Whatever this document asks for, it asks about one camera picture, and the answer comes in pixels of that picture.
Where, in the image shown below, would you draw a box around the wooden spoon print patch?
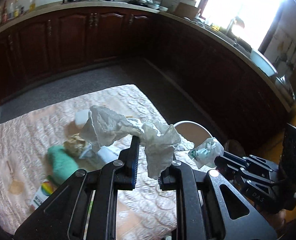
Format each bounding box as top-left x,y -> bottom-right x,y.
6,161 -> 24,195

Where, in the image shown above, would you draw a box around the small clear plastic wrapper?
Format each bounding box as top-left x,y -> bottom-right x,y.
188,138 -> 224,169

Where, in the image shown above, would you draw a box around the white round trash bin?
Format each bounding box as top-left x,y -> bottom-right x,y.
174,121 -> 213,146

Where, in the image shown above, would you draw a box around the red sauce bottle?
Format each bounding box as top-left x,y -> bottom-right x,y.
2,1 -> 8,24

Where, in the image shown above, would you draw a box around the cardboard box on counter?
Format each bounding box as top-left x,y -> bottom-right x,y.
173,3 -> 200,20

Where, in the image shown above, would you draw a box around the white basin on counter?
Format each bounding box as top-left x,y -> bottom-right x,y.
250,49 -> 278,77

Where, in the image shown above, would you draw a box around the green crumpled cloth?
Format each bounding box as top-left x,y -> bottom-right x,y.
47,145 -> 79,185

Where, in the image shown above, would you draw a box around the yellow oil bottle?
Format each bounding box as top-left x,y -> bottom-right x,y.
29,0 -> 36,12

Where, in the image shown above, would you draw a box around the beige lace tablecloth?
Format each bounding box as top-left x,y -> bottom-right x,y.
0,84 -> 204,240

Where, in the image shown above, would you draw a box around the white foam block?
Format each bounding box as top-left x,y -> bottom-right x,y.
75,109 -> 89,129

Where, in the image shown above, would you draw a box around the sink faucet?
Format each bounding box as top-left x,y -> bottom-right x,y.
226,16 -> 245,37

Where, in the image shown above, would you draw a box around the rainbow logo medicine box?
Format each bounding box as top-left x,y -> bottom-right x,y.
30,180 -> 55,210

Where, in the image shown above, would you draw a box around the white plastic bag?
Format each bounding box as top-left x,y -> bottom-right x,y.
79,105 -> 182,180

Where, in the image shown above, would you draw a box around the beige paper ball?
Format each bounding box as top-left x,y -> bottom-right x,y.
63,133 -> 86,158

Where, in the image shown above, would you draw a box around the dark wooden base cabinets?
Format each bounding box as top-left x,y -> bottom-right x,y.
0,6 -> 296,140

